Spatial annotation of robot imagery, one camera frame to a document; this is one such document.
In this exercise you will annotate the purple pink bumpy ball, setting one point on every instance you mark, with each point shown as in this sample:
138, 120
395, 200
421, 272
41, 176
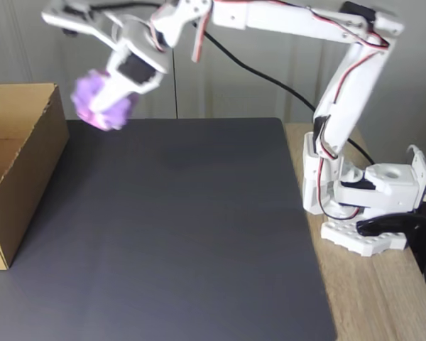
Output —
81, 96

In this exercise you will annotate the brown cardboard box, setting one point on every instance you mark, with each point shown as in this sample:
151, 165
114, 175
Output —
32, 177

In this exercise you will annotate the dark grey table mat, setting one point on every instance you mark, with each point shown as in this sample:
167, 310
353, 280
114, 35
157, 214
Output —
145, 266

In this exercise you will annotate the black table clamp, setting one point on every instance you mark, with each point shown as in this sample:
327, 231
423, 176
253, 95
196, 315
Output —
394, 223

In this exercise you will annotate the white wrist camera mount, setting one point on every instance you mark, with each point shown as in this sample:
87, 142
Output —
92, 26

